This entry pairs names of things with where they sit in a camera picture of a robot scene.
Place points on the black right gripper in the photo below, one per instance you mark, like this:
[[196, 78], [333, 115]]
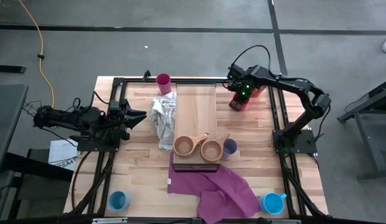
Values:
[[241, 81]]

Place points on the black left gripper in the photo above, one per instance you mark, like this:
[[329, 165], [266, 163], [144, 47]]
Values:
[[118, 119]]

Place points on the orange translucent tumbler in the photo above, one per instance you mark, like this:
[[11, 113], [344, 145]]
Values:
[[260, 92]]

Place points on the red mug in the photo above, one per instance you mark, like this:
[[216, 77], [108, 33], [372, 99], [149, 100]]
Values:
[[240, 107]]

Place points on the magenta plastic cup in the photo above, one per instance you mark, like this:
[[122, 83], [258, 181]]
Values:
[[163, 83]]

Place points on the lavender plastic cup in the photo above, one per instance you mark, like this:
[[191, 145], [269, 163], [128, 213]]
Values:
[[231, 148]]

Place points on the dull blue plastic cup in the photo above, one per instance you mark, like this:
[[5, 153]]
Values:
[[118, 200]]

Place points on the bright blue mug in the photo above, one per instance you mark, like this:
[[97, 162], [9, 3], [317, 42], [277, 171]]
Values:
[[271, 203]]

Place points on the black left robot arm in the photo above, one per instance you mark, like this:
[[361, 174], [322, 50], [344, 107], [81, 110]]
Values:
[[71, 119]]

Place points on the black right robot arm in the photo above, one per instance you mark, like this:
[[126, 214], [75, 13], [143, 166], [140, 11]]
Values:
[[292, 85]]

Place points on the white cloth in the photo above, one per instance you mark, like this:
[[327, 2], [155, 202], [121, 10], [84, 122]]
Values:
[[163, 118]]

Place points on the black table clamp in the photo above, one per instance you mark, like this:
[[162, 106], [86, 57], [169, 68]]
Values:
[[146, 75]]

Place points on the white paper label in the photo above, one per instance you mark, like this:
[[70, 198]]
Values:
[[62, 152]]

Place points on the purple cloth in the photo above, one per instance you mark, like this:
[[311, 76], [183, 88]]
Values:
[[218, 189]]

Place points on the grey side table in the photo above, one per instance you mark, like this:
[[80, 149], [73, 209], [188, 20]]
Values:
[[7, 118]]

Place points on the black metal stand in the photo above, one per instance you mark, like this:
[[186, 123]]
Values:
[[367, 124]]

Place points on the black floor bar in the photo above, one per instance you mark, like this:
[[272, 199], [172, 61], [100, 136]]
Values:
[[9, 69]]

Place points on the black table frame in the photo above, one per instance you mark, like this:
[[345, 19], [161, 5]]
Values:
[[137, 81]]

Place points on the silver bracket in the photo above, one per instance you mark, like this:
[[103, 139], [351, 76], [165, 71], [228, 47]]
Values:
[[283, 221], [109, 220]]

